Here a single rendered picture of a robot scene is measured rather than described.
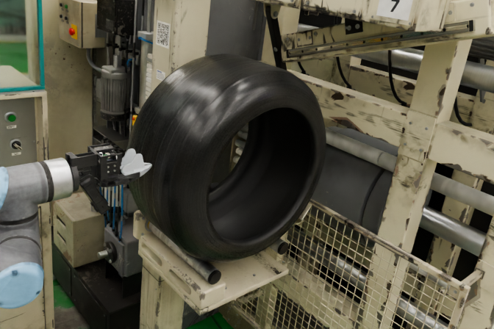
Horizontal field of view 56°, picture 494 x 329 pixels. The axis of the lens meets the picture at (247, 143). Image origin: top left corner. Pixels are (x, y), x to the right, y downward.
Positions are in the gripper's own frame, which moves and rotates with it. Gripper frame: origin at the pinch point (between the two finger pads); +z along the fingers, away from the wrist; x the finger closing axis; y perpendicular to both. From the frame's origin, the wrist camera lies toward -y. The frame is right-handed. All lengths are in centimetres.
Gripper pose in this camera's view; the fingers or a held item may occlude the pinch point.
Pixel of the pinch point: (146, 168)
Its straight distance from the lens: 120.4
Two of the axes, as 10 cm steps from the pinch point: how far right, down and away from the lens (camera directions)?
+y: 1.1, -9.3, -3.5
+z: 7.5, -1.5, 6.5
